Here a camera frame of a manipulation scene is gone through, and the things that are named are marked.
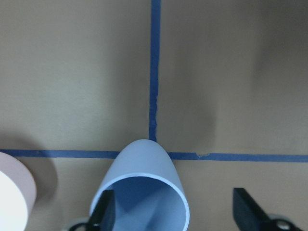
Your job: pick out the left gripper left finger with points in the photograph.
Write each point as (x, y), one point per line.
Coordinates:
(103, 216)

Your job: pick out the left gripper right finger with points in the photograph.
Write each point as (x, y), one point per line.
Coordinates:
(249, 216)

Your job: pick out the blue cup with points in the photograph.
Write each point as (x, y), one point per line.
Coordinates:
(148, 192)

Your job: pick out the pink bowl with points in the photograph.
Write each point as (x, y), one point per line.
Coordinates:
(18, 194)

